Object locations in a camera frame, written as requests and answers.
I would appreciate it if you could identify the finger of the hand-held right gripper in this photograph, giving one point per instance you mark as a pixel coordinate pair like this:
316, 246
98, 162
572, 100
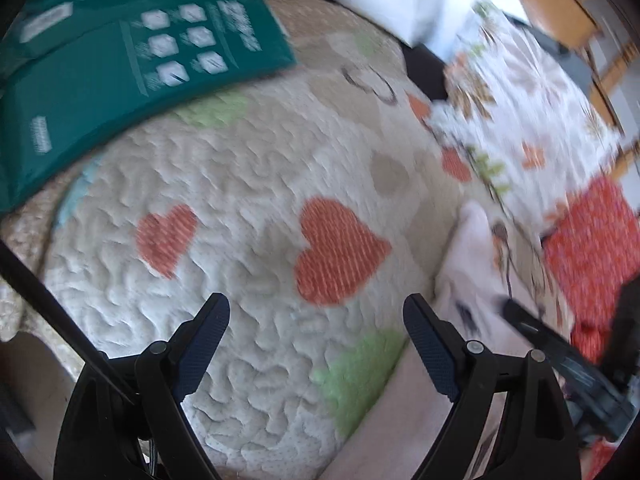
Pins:
540, 332

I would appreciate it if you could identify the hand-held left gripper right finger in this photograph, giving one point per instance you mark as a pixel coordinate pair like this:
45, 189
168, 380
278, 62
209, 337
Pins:
430, 345

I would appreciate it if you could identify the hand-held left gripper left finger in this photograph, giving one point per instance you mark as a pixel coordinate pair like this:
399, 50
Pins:
202, 345

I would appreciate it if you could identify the white small garment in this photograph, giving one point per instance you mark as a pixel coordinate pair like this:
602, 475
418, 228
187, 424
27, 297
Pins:
475, 265

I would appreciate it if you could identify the red patterned cloth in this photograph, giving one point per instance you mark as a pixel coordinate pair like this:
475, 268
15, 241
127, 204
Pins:
590, 255

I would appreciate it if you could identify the quilted heart print blanket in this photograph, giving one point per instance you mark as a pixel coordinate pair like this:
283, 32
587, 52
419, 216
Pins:
260, 170

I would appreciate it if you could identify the floral white pillow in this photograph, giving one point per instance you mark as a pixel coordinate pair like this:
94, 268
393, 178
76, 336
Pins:
525, 125

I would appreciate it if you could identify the black cloth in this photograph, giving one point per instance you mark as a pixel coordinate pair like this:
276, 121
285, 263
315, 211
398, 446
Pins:
425, 70

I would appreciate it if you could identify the green plastic package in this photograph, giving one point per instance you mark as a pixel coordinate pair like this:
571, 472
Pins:
115, 60

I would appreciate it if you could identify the wooden chair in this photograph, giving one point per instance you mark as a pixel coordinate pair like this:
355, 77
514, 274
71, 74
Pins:
565, 5

